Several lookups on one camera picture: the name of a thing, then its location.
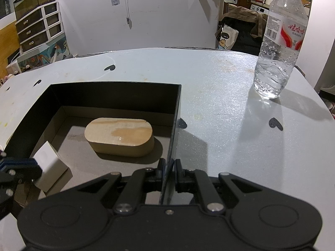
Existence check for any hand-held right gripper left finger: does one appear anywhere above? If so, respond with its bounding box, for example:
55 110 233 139
78 159 167 214

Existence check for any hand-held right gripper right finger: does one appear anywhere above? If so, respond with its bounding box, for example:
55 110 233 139
174 159 263 213

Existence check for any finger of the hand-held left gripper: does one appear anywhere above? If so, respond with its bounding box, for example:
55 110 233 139
0 150 44 220

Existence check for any small white box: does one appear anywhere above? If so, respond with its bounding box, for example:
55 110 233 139
31 141 69 192

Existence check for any black cardboard box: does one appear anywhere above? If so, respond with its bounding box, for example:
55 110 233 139
5 84 182 207

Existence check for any oval wooden block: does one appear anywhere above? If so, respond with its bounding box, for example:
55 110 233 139
84 118 155 158

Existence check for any colourful printed box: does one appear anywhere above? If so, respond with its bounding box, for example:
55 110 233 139
17 40 70 73

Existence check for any yellow wooden panel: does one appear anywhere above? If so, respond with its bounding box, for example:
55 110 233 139
0 18 22 67

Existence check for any white drawer cabinet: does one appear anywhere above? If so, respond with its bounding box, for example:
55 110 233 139
14 0 64 53

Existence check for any white printed tote bag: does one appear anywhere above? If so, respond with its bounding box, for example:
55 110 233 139
216 23 239 50

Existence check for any clear plastic water bottle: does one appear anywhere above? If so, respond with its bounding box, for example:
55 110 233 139
253 0 309 99

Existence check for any brown cloth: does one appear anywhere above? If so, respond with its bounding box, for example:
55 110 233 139
222 5 270 38

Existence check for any hanging cord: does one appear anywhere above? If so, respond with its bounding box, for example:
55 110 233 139
122 0 133 29

